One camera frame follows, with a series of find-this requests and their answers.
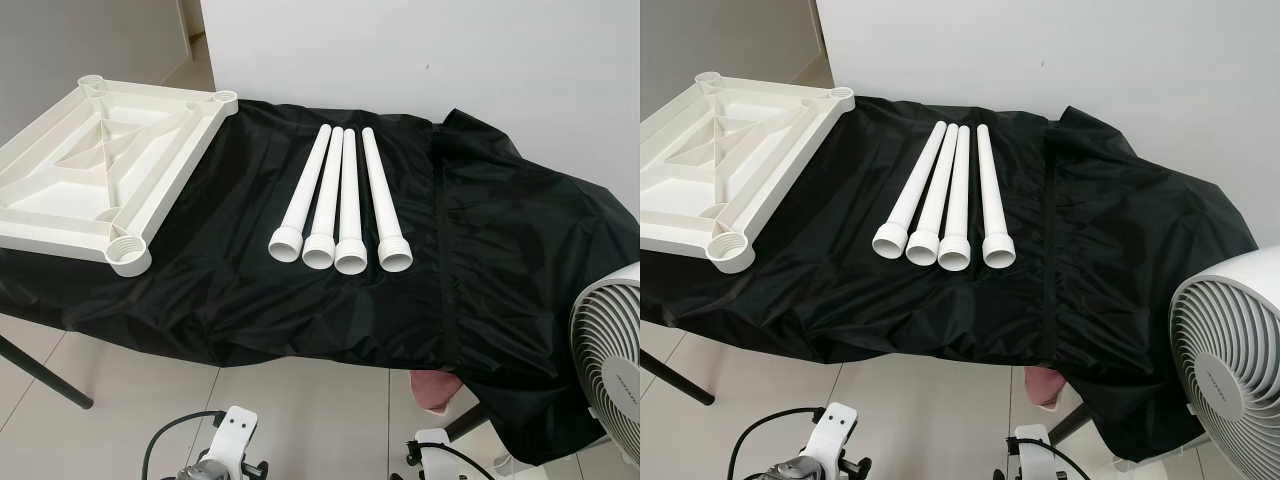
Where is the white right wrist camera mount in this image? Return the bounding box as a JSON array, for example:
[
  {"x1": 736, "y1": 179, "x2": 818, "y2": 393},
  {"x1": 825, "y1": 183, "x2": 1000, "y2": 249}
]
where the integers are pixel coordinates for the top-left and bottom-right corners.
[
  {"x1": 1012, "y1": 425, "x2": 1049, "y2": 480},
  {"x1": 415, "y1": 428, "x2": 451, "y2": 480}
]

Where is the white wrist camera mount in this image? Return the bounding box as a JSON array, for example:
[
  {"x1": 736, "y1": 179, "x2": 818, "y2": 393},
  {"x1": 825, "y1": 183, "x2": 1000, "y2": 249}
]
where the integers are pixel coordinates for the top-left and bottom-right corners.
[
  {"x1": 805, "y1": 402, "x2": 859, "y2": 471},
  {"x1": 415, "y1": 428, "x2": 451, "y2": 480},
  {"x1": 1012, "y1": 425, "x2": 1049, "y2": 480},
  {"x1": 205, "y1": 405, "x2": 259, "y2": 471}
]

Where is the black fabric table cover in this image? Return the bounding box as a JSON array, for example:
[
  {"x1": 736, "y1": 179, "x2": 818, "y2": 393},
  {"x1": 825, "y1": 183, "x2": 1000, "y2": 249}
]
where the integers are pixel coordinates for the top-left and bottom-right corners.
[
  {"x1": 0, "y1": 98, "x2": 641, "y2": 468},
  {"x1": 640, "y1": 95, "x2": 1259, "y2": 471}
]

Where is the white plastic table top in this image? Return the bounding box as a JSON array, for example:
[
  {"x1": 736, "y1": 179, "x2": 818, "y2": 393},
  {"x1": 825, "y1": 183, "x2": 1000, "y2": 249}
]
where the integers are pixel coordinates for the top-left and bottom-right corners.
[
  {"x1": 640, "y1": 72, "x2": 856, "y2": 274},
  {"x1": 0, "y1": 75, "x2": 239, "y2": 278}
]

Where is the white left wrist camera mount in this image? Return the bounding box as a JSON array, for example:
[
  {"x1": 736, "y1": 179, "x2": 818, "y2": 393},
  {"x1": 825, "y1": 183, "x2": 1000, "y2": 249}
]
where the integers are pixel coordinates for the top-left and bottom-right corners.
[
  {"x1": 805, "y1": 402, "x2": 859, "y2": 471},
  {"x1": 205, "y1": 405, "x2": 259, "y2": 471}
]

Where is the pink plastic stool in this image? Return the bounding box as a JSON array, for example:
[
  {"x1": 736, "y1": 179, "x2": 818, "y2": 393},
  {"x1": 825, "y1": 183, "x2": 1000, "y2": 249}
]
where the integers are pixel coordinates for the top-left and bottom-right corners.
[
  {"x1": 412, "y1": 368, "x2": 463, "y2": 414},
  {"x1": 1024, "y1": 365, "x2": 1064, "y2": 411}
]

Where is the white plastic table leg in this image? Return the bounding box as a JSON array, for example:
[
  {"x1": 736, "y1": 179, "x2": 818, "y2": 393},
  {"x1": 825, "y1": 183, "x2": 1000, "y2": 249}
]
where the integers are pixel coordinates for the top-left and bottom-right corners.
[
  {"x1": 334, "y1": 127, "x2": 369, "y2": 276},
  {"x1": 268, "y1": 124, "x2": 333, "y2": 264},
  {"x1": 938, "y1": 124, "x2": 973, "y2": 273},
  {"x1": 906, "y1": 122, "x2": 961, "y2": 267},
  {"x1": 976, "y1": 123, "x2": 1017, "y2": 269},
  {"x1": 360, "y1": 126, "x2": 414, "y2": 273},
  {"x1": 302, "y1": 126, "x2": 346, "y2": 270},
  {"x1": 872, "y1": 120, "x2": 948, "y2": 261}
]

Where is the black metal table leg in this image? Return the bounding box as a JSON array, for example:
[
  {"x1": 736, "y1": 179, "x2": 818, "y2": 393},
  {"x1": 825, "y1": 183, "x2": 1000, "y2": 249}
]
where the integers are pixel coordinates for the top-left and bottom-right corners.
[
  {"x1": 443, "y1": 400, "x2": 491, "y2": 443},
  {"x1": 1050, "y1": 405, "x2": 1096, "y2": 446},
  {"x1": 640, "y1": 350, "x2": 716, "y2": 406},
  {"x1": 0, "y1": 335, "x2": 94, "y2": 409}
]

